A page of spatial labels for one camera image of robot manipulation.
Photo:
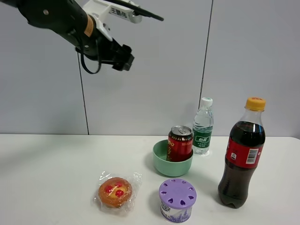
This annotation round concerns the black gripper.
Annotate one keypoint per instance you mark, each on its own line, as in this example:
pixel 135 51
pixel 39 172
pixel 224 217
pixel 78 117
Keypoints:
pixel 106 52

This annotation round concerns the red drink can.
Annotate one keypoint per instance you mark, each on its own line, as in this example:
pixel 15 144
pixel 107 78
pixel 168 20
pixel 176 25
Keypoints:
pixel 180 139

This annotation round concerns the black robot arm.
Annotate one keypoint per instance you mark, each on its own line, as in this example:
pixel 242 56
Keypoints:
pixel 84 30

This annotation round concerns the water bottle, green label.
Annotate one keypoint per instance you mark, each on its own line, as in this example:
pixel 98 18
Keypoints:
pixel 202 127

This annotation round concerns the green bowl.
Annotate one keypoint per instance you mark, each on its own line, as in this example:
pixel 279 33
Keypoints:
pixel 168 168

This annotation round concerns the wrapped jam pastry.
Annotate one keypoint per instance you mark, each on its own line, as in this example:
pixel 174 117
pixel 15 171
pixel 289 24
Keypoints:
pixel 115 193

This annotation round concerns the purple lid air freshener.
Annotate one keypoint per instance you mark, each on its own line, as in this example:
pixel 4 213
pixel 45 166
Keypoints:
pixel 177 198

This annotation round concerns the cola bottle, red label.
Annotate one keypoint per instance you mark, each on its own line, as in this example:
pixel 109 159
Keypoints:
pixel 244 148

